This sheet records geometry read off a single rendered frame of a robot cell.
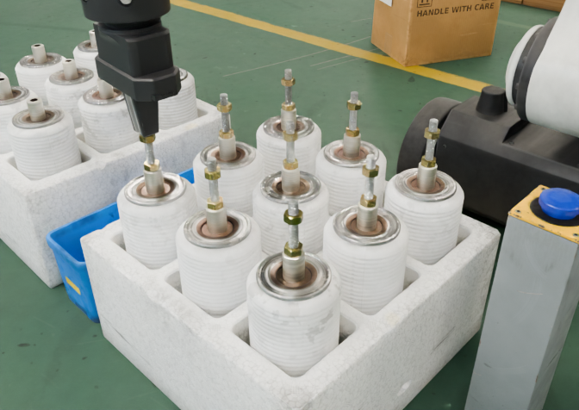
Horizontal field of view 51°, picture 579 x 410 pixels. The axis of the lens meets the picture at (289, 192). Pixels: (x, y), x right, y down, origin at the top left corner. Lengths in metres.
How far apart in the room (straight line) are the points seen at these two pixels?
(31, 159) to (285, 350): 0.54
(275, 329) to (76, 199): 0.49
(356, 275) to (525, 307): 0.18
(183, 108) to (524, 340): 0.68
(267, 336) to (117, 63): 0.32
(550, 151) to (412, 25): 0.88
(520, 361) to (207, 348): 0.34
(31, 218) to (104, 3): 0.43
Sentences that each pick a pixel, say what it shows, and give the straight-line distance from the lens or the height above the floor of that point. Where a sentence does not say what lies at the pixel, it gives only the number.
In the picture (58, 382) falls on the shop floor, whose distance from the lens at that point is 0.90.
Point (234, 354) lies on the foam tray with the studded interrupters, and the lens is 0.63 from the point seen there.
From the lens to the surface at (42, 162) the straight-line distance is 0.98.
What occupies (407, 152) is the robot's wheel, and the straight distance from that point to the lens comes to 1.09.
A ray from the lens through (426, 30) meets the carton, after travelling 1.84.
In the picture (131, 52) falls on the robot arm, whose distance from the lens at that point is 0.64.
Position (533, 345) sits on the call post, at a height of 0.17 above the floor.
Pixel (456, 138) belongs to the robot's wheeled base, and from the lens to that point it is 1.05.
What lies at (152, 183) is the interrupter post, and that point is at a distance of 0.74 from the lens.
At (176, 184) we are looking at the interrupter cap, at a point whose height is 0.25.
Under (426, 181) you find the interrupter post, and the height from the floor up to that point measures 0.26.
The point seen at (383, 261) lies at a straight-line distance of 0.66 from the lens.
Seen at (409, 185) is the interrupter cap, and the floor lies 0.25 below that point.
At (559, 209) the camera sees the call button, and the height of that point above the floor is 0.33.
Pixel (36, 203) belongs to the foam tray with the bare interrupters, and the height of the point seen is 0.16.
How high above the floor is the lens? 0.65
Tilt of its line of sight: 32 degrees down
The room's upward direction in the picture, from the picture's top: 1 degrees counter-clockwise
